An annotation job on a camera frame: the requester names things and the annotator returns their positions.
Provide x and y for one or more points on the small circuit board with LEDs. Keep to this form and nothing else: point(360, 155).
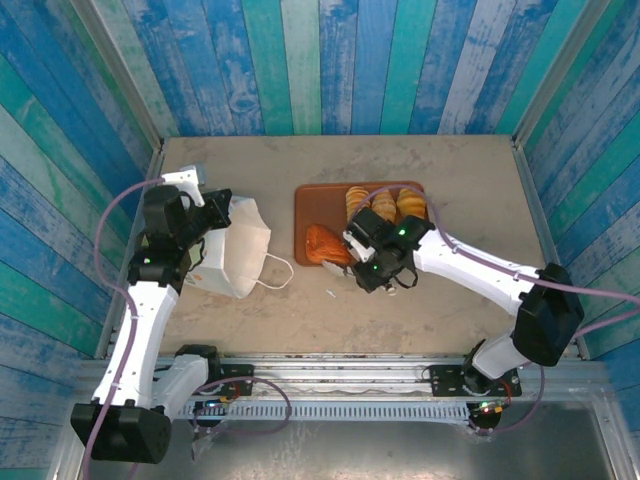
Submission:
point(490, 407)
point(217, 402)

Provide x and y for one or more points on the reddish orange fake bread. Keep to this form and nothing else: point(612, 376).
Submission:
point(325, 245)

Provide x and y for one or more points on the brown plastic tray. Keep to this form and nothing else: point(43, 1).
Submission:
point(320, 205)

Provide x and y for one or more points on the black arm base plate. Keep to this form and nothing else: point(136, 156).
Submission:
point(237, 377)
point(447, 382)

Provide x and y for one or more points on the aluminium mounting rail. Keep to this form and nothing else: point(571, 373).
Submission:
point(340, 377)

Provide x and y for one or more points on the aluminium corner post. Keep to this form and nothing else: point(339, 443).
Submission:
point(125, 85)
point(560, 75)

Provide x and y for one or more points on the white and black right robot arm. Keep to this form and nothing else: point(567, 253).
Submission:
point(475, 270)

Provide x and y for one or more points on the pale brown fake croissant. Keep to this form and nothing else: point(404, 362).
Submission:
point(384, 202)

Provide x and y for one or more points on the grey metal sheet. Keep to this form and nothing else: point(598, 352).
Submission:
point(350, 450)

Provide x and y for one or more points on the clear plastic scrap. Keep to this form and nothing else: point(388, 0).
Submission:
point(202, 440)

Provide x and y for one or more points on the aluminium side rail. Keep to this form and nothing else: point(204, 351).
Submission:
point(536, 205)
point(157, 157)

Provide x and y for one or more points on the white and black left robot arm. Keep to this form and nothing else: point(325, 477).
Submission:
point(145, 325)

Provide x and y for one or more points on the white floral paper bag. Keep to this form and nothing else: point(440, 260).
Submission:
point(245, 240)

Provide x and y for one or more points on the ridged spiral fake bread roll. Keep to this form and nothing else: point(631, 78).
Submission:
point(357, 197)

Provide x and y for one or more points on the golden orange fake croissant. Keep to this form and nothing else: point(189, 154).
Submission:
point(411, 202)

